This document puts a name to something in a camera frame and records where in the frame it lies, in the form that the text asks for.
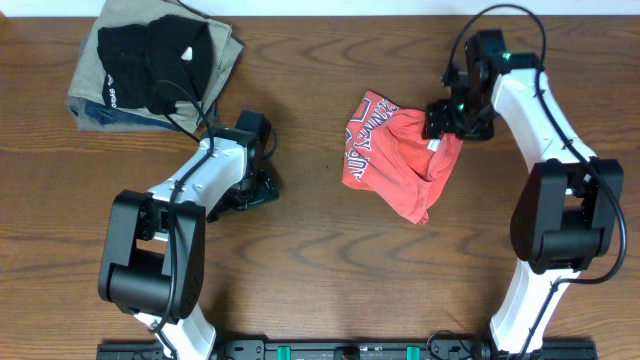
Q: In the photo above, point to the khaki folded garment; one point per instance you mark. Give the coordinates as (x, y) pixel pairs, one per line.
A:
(89, 76)

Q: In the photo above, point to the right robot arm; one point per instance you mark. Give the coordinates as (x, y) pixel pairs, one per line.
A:
(565, 215)

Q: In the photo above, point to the black folded garment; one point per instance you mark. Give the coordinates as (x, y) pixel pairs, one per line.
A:
(154, 66)

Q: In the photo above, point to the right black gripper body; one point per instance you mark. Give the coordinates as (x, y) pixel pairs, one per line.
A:
(439, 120)

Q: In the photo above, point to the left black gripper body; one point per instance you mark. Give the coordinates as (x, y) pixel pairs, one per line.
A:
(262, 190)

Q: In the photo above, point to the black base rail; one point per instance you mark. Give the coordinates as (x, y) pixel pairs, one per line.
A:
(350, 351)

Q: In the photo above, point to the grey blue folded garment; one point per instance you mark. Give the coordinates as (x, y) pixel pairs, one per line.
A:
(95, 116)

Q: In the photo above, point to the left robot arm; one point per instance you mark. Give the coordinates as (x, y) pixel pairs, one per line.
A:
(154, 254)

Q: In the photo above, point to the red printed t-shirt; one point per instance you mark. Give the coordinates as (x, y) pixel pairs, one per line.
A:
(387, 153)

